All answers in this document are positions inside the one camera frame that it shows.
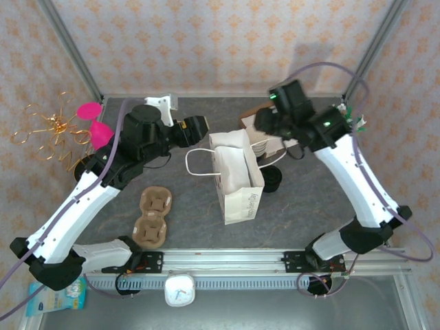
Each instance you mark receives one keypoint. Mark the aluminium frame crossbar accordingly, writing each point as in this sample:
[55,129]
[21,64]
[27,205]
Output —
[223,95]

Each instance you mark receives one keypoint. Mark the black round gold-rimmed dish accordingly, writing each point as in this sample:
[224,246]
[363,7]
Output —
[80,168]

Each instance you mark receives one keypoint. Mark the cardboard box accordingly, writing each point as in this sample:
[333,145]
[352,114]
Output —
[248,123]

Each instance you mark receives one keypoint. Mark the aluminium mounting rail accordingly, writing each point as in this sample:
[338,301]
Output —
[223,261]

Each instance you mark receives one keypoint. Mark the aluminium frame post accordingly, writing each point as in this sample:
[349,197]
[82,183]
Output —
[75,51]
[372,51]

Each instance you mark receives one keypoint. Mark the brown cardboard tray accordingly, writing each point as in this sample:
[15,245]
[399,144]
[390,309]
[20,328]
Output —
[248,116]

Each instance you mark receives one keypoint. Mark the blue wipes packet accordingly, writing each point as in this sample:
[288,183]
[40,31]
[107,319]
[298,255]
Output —
[58,304]

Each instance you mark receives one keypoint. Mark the white square timer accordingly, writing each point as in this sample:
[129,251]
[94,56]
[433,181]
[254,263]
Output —
[179,290]

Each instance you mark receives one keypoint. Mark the white wrapped stick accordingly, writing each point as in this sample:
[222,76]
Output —
[343,108]

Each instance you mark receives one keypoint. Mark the stack of black cup lids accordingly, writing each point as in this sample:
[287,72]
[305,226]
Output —
[273,180]

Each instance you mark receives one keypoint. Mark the pink plastic goblet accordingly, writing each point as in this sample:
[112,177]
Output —
[99,132]

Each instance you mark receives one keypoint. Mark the brown pulp cup carrier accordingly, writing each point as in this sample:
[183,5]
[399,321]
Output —
[149,230]

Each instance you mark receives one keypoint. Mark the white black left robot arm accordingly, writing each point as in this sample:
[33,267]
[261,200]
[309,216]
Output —
[62,220]

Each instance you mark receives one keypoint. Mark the white paper napkin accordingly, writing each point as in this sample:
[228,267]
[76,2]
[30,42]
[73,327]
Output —
[276,149]

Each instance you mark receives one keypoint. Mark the green wrapped stick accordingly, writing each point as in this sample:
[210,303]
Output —
[360,122]

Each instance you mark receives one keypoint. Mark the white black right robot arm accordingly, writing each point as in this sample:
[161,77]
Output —
[354,178]

